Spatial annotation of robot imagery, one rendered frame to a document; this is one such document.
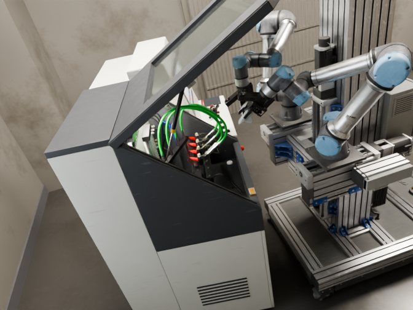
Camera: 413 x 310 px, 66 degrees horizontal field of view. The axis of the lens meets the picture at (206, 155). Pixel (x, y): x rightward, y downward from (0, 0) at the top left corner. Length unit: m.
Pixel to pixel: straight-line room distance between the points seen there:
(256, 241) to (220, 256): 0.22
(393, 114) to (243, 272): 1.22
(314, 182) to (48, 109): 2.82
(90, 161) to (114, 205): 0.26
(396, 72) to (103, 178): 1.24
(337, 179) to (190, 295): 1.09
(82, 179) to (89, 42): 2.81
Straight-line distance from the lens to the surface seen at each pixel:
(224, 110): 2.52
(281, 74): 1.50
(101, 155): 1.42
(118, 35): 4.12
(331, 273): 2.29
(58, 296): 3.03
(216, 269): 1.92
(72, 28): 4.14
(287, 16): 2.04
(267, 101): 1.59
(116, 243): 1.75
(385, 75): 1.39
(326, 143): 1.56
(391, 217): 2.70
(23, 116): 3.82
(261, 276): 2.04
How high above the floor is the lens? 2.09
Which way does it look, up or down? 33 degrees down
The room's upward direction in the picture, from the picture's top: 13 degrees counter-clockwise
